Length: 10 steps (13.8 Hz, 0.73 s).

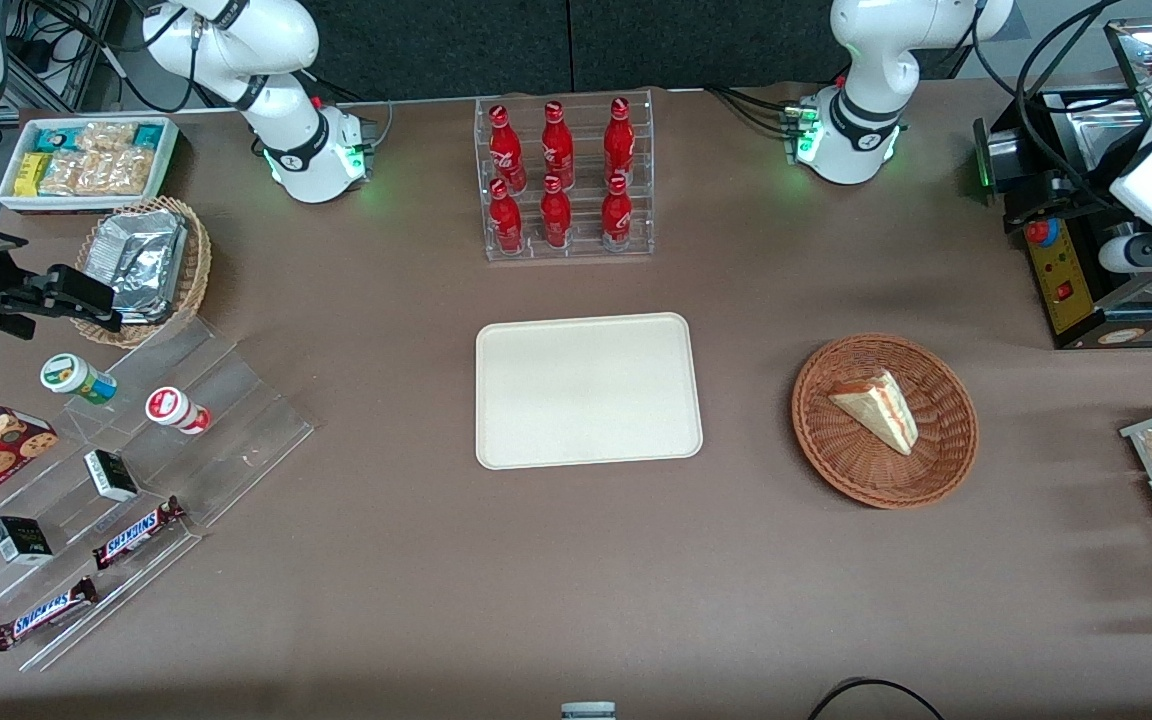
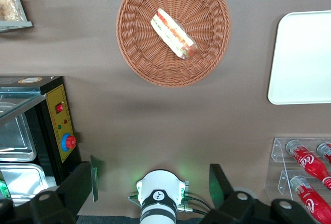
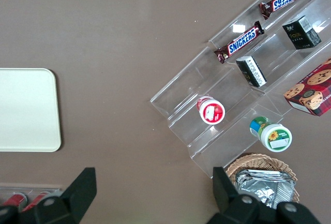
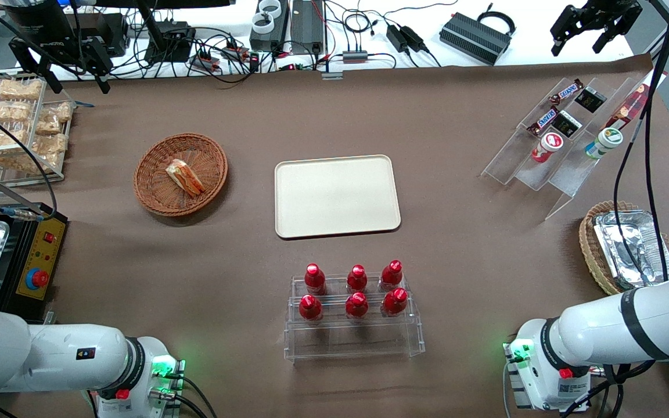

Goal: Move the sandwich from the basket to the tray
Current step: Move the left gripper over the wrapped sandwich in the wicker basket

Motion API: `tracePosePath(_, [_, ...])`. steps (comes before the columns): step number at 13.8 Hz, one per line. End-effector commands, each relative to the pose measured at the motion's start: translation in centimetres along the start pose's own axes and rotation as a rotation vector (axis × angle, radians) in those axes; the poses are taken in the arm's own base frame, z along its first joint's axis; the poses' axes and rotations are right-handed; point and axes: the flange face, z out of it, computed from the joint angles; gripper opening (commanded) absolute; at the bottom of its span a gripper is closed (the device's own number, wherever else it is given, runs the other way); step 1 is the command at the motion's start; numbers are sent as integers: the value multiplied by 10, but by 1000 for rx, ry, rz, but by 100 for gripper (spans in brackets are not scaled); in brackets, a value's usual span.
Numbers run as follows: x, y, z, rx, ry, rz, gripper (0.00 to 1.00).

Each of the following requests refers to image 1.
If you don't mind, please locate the triangular sandwich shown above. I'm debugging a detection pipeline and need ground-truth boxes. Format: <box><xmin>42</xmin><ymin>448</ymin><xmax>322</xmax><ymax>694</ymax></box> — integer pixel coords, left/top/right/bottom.
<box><xmin>828</xmin><ymin>370</ymin><xmax>920</xmax><ymax>457</ymax></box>

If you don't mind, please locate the small oval wicker basket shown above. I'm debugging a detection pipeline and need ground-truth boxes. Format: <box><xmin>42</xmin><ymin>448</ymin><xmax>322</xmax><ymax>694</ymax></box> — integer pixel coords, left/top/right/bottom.
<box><xmin>71</xmin><ymin>196</ymin><xmax>213</xmax><ymax>350</ymax></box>

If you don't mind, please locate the large round wicker basket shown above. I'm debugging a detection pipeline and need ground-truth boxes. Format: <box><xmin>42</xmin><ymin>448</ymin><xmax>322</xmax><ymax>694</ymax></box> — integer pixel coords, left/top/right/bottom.
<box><xmin>791</xmin><ymin>333</ymin><xmax>979</xmax><ymax>510</ymax></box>

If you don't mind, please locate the cream plastic tray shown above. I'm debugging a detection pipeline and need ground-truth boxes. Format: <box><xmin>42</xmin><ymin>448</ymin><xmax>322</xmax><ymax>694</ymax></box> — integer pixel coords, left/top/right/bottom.
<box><xmin>475</xmin><ymin>312</ymin><xmax>704</xmax><ymax>471</ymax></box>

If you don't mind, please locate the black food warmer machine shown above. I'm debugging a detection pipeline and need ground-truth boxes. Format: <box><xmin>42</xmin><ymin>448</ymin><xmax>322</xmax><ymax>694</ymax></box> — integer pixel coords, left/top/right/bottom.
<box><xmin>972</xmin><ymin>18</ymin><xmax>1152</xmax><ymax>350</ymax></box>

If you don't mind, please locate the silver foil package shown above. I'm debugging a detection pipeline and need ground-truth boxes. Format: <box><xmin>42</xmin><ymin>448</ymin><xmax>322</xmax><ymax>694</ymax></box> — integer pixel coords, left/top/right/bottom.
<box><xmin>84</xmin><ymin>209</ymin><xmax>188</xmax><ymax>325</ymax></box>

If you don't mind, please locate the green lid yogurt cup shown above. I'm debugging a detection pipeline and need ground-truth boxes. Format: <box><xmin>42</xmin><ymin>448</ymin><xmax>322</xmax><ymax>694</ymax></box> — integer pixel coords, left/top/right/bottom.
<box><xmin>40</xmin><ymin>353</ymin><xmax>120</xmax><ymax>406</ymax></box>

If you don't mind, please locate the white rectangular snack bin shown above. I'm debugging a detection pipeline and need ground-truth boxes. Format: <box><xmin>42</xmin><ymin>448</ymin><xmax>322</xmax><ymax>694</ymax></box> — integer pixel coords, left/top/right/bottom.
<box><xmin>0</xmin><ymin>116</ymin><xmax>181</xmax><ymax>215</ymax></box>

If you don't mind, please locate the clear bag of crackers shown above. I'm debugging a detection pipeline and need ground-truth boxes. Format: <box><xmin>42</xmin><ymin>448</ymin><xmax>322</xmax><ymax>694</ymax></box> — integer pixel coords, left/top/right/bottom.
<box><xmin>39</xmin><ymin>148</ymin><xmax>155</xmax><ymax>198</ymax></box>

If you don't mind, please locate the yellow snack pack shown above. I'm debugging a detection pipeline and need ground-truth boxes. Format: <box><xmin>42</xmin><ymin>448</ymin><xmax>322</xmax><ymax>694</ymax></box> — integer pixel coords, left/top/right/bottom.
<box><xmin>14</xmin><ymin>151</ymin><xmax>51</xmax><ymax>198</ymax></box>

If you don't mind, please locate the red lid yogurt cup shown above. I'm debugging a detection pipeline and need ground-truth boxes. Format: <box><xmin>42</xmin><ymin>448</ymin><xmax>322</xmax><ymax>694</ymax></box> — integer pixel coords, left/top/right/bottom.
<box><xmin>144</xmin><ymin>386</ymin><xmax>212</xmax><ymax>436</ymax></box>

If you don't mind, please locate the small black box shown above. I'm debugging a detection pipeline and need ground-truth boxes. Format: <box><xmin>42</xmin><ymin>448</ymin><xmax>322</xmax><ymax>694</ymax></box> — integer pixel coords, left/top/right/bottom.
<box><xmin>83</xmin><ymin>449</ymin><xmax>140</xmax><ymax>503</ymax></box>
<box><xmin>0</xmin><ymin>515</ymin><xmax>55</xmax><ymax>566</ymax></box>

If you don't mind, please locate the clear acrylic stepped stand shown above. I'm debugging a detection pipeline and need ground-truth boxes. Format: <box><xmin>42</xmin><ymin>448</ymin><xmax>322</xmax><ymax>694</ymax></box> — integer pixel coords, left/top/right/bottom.
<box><xmin>0</xmin><ymin>317</ymin><xmax>316</xmax><ymax>673</ymax></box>

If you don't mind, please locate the snickers chocolate bar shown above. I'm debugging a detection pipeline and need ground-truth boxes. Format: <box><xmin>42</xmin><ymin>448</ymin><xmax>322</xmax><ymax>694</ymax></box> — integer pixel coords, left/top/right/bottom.
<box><xmin>92</xmin><ymin>496</ymin><xmax>187</xmax><ymax>572</ymax></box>
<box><xmin>0</xmin><ymin>576</ymin><xmax>100</xmax><ymax>653</ymax></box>

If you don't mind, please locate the red cola bottle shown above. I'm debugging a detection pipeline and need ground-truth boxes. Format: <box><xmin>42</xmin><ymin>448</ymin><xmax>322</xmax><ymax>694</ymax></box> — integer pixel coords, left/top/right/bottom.
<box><xmin>489</xmin><ymin>179</ymin><xmax>525</xmax><ymax>255</ymax></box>
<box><xmin>541</xmin><ymin>101</ymin><xmax>576</xmax><ymax>189</ymax></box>
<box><xmin>600</xmin><ymin>175</ymin><xmax>635</xmax><ymax>252</ymax></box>
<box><xmin>539</xmin><ymin>175</ymin><xmax>574</xmax><ymax>250</ymax></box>
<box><xmin>603</xmin><ymin>97</ymin><xmax>637</xmax><ymax>185</ymax></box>
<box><xmin>489</xmin><ymin>104</ymin><xmax>527</xmax><ymax>193</ymax></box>

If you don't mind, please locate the clear acrylic bottle rack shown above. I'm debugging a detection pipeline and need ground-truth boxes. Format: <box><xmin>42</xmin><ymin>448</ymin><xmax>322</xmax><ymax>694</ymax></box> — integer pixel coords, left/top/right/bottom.
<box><xmin>474</xmin><ymin>90</ymin><xmax>655</xmax><ymax>263</ymax></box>

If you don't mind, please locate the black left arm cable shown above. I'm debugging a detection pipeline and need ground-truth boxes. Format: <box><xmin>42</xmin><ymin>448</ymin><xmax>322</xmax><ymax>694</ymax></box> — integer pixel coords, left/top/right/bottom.
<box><xmin>971</xmin><ymin>0</ymin><xmax>1152</xmax><ymax>213</ymax></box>

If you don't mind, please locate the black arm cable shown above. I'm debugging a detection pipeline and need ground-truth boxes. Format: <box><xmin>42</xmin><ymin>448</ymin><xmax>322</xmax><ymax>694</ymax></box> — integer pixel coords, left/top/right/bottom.
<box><xmin>971</xmin><ymin>0</ymin><xmax>1152</xmax><ymax>213</ymax></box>
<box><xmin>16</xmin><ymin>0</ymin><xmax>237</xmax><ymax>113</ymax></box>

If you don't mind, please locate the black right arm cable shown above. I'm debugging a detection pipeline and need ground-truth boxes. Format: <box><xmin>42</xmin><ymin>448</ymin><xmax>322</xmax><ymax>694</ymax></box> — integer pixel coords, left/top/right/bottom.
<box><xmin>16</xmin><ymin>0</ymin><xmax>237</xmax><ymax>113</ymax></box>

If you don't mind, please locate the black base cable bundle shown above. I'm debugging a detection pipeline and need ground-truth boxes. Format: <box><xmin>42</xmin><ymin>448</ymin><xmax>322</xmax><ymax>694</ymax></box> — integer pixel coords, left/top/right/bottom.
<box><xmin>704</xmin><ymin>84</ymin><xmax>809</xmax><ymax>137</ymax></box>

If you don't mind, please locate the black cable loop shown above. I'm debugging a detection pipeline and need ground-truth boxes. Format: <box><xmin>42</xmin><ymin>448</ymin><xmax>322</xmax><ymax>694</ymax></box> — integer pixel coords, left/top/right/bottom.
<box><xmin>806</xmin><ymin>677</ymin><xmax>947</xmax><ymax>720</ymax></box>

